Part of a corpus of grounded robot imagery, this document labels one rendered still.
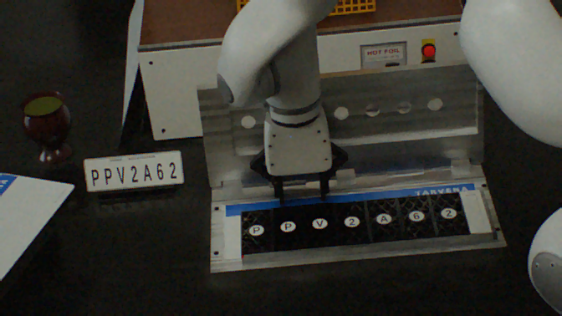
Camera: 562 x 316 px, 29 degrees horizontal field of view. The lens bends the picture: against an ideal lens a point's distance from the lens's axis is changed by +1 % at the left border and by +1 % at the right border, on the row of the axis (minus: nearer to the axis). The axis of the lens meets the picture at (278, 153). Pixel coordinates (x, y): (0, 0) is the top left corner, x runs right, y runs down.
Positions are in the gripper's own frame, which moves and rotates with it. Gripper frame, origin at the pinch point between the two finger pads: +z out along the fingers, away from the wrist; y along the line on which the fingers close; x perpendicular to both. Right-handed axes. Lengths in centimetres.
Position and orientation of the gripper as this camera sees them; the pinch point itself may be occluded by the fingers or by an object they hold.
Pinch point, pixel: (301, 190)
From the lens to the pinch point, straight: 172.0
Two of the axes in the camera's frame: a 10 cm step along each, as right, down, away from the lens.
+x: -0.4, -6.0, 8.0
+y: 10.0, -0.9, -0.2
